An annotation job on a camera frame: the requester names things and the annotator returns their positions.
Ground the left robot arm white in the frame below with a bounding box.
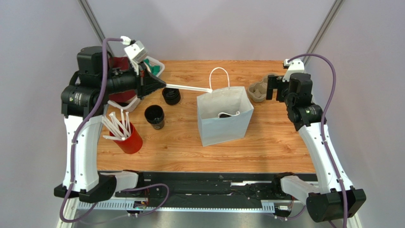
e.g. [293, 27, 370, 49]
[54, 46, 166, 203]

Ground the red cup with straws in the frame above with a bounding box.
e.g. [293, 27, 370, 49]
[101, 109, 143, 154]

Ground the white straw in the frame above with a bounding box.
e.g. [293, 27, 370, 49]
[166, 84, 212, 93]

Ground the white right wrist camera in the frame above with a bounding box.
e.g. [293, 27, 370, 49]
[282, 58, 305, 82]

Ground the white paper bag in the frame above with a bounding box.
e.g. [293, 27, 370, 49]
[196, 71, 254, 147]

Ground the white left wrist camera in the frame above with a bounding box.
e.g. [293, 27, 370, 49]
[120, 36, 148, 74]

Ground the green cloth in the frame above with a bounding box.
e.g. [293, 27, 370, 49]
[144, 57, 161, 76]

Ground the white plastic basket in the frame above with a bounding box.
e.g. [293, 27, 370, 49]
[107, 57, 165, 112]

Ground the dark red bucket hat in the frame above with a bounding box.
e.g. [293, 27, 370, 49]
[107, 57, 137, 103]

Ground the stack of black cups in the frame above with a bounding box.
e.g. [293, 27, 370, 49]
[144, 105, 165, 130]

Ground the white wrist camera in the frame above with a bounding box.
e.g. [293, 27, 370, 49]
[120, 36, 148, 74]
[282, 58, 305, 82]

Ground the brown pulp cup carrier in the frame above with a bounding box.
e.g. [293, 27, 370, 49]
[247, 74, 277, 103]

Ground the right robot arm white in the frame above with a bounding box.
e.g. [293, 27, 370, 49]
[266, 73, 366, 222]

